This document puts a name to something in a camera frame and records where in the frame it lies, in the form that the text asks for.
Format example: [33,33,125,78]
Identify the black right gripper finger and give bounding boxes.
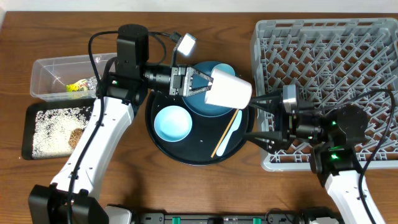
[244,131,283,153]
[248,90,285,112]

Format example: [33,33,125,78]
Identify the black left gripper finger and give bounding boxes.
[188,66,213,83]
[188,85,212,96]

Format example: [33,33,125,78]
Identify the dark blue plate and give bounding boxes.
[183,61,232,117]

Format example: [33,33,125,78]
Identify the light blue bowl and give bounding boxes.
[154,105,193,142]

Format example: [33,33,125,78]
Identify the pink cup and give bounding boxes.
[205,68,252,109]

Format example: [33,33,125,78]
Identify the light blue plastic knife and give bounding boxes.
[216,110,243,157]

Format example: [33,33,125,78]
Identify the wooden chopstick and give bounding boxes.
[211,109,239,158]

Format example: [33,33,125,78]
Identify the yellow foil snack wrapper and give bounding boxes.
[65,77,98,92]

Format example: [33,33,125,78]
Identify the brown walnut cookie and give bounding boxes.
[68,128,83,149]

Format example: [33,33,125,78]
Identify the white rice pile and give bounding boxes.
[33,106,92,159]

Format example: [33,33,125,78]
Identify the light blue cup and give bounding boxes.
[213,63,236,76]

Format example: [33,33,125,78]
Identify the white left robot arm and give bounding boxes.
[28,24,208,223]

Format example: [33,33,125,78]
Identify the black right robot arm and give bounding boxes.
[244,90,384,223]

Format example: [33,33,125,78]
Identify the grey dishwasher rack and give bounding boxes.
[250,18,397,172]

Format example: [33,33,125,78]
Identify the round black tray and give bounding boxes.
[145,91,255,166]

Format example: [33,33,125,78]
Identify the clear plastic bin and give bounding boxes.
[30,52,118,103]

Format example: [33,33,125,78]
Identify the black rectangular tray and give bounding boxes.
[21,99,94,160]

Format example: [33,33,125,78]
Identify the black rail base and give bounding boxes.
[135,210,310,224]

